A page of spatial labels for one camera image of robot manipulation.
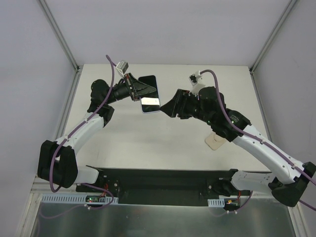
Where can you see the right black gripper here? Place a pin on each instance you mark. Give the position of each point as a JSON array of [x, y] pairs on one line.
[[182, 104]]

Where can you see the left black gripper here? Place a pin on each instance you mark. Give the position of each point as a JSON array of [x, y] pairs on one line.
[[133, 88]]

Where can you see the lavender phone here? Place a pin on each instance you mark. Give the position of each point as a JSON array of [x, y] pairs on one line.
[[150, 103]]

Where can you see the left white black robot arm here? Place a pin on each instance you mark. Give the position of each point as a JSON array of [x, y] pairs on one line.
[[57, 159]]

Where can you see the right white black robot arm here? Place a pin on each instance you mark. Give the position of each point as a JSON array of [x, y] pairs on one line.
[[287, 178]]

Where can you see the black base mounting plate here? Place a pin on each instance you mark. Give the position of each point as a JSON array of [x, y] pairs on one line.
[[164, 187]]

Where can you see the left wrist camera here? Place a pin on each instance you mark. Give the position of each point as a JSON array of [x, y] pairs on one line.
[[122, 67]]

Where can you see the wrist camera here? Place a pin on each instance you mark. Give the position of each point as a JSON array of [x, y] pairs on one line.
[[196, 82], [122, 67]]

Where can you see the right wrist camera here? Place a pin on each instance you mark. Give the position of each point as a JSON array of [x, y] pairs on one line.
[[196, 82]]

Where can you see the beige phone with ring holder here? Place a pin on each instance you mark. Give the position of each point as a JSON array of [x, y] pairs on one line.
[[214, 141]]

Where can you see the right white slotted cable duct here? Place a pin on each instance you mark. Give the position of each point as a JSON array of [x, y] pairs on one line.
[[220, 202]]

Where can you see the white slotted cable duct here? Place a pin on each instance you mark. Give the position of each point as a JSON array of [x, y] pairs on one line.
[[78, 199], [220, 202]]

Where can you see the left aluminium frame post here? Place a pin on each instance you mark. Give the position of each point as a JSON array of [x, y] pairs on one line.
[[58, 34]]

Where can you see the aluminium frame post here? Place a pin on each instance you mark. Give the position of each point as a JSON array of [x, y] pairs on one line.
[[273, 34], [58, 34]]

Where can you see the left white slotted cable duct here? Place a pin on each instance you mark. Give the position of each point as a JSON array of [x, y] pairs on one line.
[[78, 199]]

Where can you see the right aluminium frame post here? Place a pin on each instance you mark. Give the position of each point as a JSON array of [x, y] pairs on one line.
[[273, 34]]

